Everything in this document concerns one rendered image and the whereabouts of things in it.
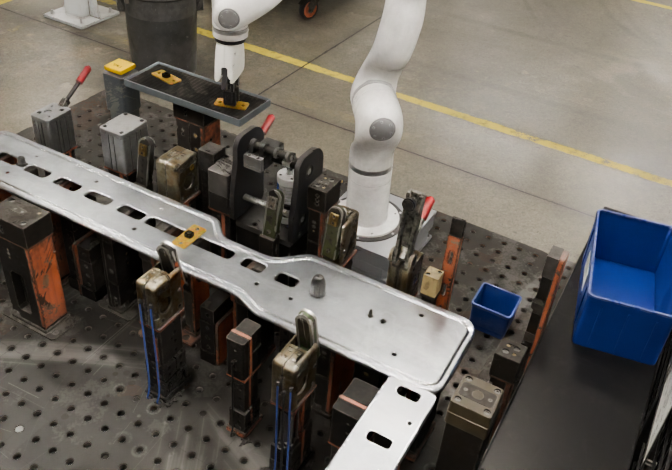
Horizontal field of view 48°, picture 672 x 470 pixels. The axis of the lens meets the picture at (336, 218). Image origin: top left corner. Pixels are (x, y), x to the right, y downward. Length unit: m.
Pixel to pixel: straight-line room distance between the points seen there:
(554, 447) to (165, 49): 3.59
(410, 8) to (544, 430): 0.99
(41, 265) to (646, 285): 1.37
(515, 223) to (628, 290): 1.96
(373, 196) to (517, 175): 2.04
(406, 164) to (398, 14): 2.17
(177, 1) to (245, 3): 2.73
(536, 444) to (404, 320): 0.37
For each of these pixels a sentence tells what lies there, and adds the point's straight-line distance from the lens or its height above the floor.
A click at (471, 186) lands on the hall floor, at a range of 3.85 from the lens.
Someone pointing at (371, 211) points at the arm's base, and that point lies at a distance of 2.08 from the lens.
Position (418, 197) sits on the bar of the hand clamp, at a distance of 1.54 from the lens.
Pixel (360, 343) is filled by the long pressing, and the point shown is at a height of 1.00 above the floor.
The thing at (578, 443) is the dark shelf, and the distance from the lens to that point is 1.40.
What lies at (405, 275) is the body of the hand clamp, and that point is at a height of 1.02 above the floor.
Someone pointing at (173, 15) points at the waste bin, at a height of 0.43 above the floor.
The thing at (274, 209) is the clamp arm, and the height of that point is 1.07.
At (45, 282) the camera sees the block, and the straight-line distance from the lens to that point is 1.91.
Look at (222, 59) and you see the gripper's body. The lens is 1.83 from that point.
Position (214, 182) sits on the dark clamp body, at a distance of 1.84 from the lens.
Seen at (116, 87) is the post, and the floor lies 1.11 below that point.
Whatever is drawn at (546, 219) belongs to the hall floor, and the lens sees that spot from 3.74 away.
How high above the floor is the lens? 2.07
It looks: 36 degrees down
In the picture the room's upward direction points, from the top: 5 degrees clockwise
